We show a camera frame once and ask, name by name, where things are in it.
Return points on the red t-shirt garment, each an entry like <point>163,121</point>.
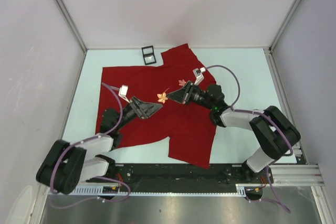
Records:
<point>188,127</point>

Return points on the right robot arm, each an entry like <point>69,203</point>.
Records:
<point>275,134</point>

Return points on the white leaf print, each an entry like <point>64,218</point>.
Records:
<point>182,83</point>

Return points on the aluminium frame rail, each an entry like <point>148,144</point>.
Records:
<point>288,174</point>

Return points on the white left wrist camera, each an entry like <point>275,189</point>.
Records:
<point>123,91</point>

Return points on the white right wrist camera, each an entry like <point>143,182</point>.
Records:
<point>198,73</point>

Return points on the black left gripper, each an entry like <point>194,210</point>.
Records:
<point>144,109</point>

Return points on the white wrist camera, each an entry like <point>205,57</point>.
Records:
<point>123,91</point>
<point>198,73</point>

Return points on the small black open box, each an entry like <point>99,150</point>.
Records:
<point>148,55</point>

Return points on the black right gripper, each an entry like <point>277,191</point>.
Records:
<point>184,95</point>

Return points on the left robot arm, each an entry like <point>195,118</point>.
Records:
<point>67,164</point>

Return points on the gold maple leaf brooch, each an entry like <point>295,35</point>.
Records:
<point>162,97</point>

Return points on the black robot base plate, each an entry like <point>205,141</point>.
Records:
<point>186,177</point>

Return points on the grey slotted cable duct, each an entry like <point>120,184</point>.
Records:
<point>113,190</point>

